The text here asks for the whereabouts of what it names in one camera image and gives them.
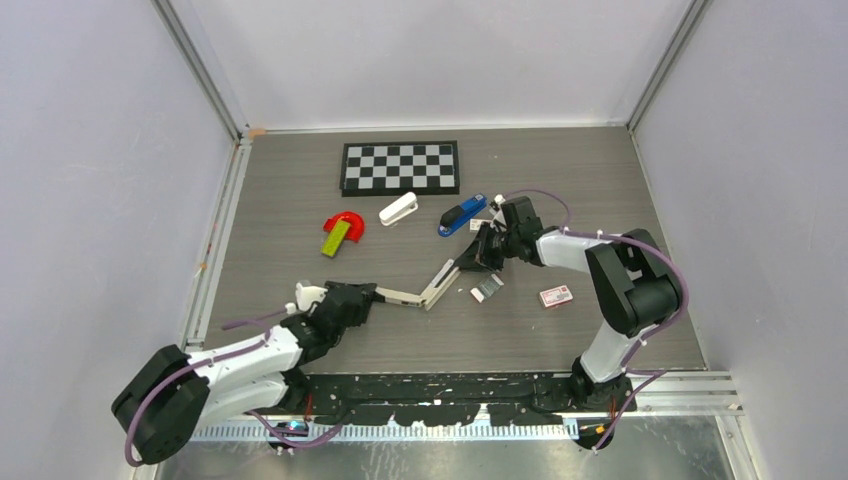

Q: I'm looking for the blue stapler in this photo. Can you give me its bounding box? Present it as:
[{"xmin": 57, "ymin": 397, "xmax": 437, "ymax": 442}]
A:
[{"xmin": 437, "ymin": 193, "xmax": 488, "ymax": 237}]

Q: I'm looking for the black and white stapler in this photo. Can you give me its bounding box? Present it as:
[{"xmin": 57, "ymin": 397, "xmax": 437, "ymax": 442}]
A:
[{"xmin": 375, "ymin": 259, "xmax": 460, "ymax": 311}]

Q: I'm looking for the green lego brick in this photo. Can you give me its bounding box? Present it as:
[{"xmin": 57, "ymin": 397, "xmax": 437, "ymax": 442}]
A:
[{"xmin": 321, "ymin": 220, "xmax": 351, "ymax": 258}]

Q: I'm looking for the checkerboard calibration board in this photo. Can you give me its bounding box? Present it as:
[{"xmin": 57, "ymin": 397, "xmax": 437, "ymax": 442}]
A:
[{"xmin": 339, "ymin": 141, "xmax": 461, "ymax": 197}]

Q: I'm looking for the red white staple box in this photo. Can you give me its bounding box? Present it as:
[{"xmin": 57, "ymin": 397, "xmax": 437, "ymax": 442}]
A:
[{"xmin": 539, "ymin": 285, "xmax": 574, "ymax": 308}]

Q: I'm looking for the red arch toy block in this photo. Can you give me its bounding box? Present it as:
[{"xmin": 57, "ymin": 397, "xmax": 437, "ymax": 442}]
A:
[{"xmin": 323, "ymin": 211, "xmax": 366, "ymax": 243}]

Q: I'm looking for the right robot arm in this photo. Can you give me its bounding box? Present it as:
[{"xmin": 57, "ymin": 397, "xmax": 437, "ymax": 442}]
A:
[{"xmin": 456, "ymin": 196, "xmax": 688, "ymax": 411}]

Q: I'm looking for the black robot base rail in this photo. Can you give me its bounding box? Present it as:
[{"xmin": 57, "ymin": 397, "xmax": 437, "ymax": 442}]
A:
[{"xmin": 241, "ymin": 370, "xmax": 637, "ymax": 429}]

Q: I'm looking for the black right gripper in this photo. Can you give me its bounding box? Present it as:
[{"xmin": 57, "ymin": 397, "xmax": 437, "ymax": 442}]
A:
[{"xmin": 459, "ymin": 220, "xmax": 521, "ymax": 272}]

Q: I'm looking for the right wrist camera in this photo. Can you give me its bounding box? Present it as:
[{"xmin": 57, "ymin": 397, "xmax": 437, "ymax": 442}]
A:
[{"xmin": 489, "ymin": 194, "xmax": 506, "ymax": 217}]

